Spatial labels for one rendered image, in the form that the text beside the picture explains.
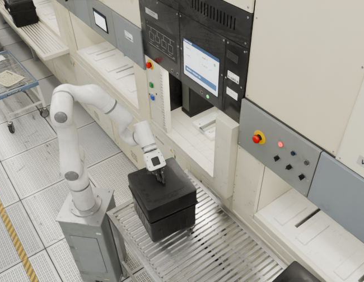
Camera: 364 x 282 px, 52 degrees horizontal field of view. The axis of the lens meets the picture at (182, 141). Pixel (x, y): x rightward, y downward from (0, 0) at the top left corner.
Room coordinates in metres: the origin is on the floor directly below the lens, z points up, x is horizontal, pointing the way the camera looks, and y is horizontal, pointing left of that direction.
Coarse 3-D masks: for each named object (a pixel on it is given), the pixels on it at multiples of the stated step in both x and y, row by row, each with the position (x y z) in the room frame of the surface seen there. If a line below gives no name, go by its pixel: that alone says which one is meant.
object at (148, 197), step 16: (128, 176) 1.38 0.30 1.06; (144, 176) 1.38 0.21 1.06; (160, 176) 1.35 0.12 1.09; (176, 176) 1.37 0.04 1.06; (144, 192) 1.27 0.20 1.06; (160, 192) 1.26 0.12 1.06; (176, 192) 1.26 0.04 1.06; (192, 192) 1.26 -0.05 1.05; (144, 208) 1.19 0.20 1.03; (160, 208) 1.18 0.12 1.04; (176, 208) 1.22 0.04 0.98
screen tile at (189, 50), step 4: (188, 48) 1.72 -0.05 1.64; (192, 48) 1.69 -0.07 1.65; (188, 52) 1.72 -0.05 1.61; (192, 52) 1.69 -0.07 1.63; (192, 56) 1.69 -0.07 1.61; (196, 56) 1.66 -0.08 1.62; (188, 60) 1.72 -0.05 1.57; (192, 60) 1.69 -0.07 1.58; (196, 60) 1.66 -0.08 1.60; (188, 64) 1.72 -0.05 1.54; (192, 64) 1.69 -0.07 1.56; (196, 64) 1.66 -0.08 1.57; (196, 68) 1.66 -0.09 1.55
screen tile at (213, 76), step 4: (204, 56) 1.61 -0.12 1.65; (204, 60) 1.61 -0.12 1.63; (208, 60) 1.58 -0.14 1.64; (208, 64) 1.58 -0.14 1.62; (212, 64) 1.56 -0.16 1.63; (216, 64) 1.54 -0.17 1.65; (204, 68) 1.61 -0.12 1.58; (212, 68) 1.56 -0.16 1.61; (216, 68) 1.53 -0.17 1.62; (204, 72) 1.61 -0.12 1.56; (208, 72) 1.58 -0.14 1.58; (212, 72) 1.56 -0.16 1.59; (216, 72) 1.53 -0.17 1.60; (208, 76) 1.58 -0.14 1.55; (212, 76) 1.56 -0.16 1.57; (216, 76) 1.53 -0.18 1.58; (212, 80) 1.55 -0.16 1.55; (216, 80) 1.53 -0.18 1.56
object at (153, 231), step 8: (136, 208) 1.35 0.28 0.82; (184, 208) 1.38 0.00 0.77; (192, 208) 1.26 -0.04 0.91; (168, 216) 1.20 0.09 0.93; (176, 216) 1.22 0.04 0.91; (184, 216) 1.24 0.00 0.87; (192, 216) 1.27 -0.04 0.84; (144, 224) 1.24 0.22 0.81; (152, 224) 1.16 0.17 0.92; (160, 224) 1.18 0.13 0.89; (168, 224) 1.20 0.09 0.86; (176, 224) 1.22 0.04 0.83; (184, 224) 1.24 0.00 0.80; (152, 232) 1.16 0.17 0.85; (160, 232) 1.18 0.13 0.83; (168, 232) 1.20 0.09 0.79; (152, 240) 1.16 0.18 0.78
